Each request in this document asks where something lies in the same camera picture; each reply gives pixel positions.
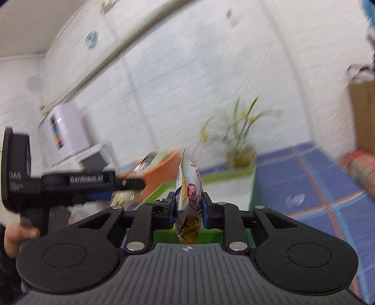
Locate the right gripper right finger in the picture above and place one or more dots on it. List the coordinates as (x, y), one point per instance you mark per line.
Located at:
(212, 213)

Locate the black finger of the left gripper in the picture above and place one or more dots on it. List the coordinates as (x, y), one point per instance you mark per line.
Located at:
(129, 184)

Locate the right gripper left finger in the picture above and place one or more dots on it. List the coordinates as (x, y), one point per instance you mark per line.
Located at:
(164, 212)

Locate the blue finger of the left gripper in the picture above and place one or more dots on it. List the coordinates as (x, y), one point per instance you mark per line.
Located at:
(99, 197)

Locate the white red snack packet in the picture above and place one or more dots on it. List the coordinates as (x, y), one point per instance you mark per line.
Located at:
(188, 198)

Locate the person's left hand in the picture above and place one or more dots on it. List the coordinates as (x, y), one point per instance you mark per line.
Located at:
(15, 234)

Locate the orange plastic basin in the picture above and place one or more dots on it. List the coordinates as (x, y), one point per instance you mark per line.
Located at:
(163, 168)

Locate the green cardboard box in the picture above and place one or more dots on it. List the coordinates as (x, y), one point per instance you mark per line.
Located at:
(238, 187)

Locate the white appliance with screen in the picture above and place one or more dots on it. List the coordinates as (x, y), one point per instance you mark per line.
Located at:
(95, 158)

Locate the white water purifier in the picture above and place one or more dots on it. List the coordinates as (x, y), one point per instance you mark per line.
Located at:
(64, 132)

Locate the glass vase with plant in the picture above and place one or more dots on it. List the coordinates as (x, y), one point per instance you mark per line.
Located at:
(232, 128)

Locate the blue patterned tablecloth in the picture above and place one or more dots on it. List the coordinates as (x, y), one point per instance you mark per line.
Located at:
(305, 184)

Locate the red patterned box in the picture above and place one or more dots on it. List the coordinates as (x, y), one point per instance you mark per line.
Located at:
(360, 165)

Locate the brown paper bag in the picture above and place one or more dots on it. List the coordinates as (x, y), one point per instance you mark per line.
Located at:
(361, 90)

